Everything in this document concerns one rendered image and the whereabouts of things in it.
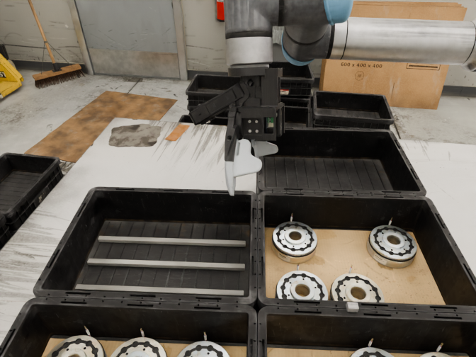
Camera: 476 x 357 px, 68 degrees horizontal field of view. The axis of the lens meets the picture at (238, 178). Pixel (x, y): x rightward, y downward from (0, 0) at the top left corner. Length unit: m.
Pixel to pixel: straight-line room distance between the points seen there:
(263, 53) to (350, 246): 0.51
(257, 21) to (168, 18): 3.08
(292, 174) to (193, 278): 0.45
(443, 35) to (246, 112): 0.38
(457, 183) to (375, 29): 0.83
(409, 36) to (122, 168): 1.00
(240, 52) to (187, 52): 3.14
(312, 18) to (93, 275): 0.67
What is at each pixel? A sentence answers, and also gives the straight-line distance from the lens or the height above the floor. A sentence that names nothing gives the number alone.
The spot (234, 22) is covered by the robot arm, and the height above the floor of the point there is 1.33.
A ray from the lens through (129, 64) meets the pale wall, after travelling 3.94.
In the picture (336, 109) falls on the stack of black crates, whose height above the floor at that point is 0.49.
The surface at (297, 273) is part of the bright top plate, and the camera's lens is 0.77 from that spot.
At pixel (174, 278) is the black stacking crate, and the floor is 0.83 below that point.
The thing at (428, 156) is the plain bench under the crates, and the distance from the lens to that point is 1.53.
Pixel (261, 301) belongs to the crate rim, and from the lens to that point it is 0.65.
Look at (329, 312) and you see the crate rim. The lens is 0.66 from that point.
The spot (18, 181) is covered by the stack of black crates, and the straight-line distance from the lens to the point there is 2.04.
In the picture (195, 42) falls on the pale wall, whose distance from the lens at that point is 3.66.
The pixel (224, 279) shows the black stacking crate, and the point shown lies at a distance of 0.80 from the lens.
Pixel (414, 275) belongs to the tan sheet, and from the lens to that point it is 0.89.
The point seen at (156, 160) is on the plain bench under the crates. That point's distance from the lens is 1.37.
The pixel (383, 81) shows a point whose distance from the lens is 3.45.
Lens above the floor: 1.48
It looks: 39 degrees down
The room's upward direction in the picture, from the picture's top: straight up
